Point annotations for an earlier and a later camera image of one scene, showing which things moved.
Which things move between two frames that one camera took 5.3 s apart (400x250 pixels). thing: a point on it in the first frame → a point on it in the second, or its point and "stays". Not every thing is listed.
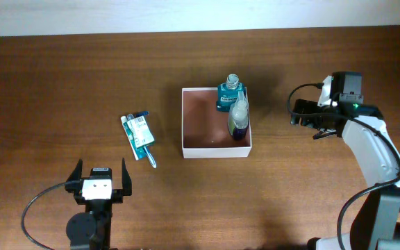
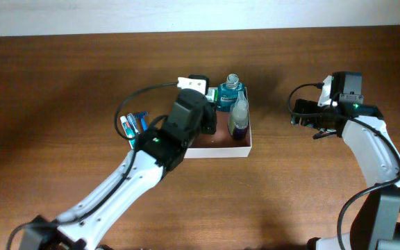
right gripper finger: x=304 y=110 stays
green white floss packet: x=142 y=134 → x=212 y=94
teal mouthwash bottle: x=228 y=92 stays
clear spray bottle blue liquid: x=238 y=118 stays
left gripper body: x=117 y=196 → x=205 y=121
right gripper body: x=319 y=121 stays
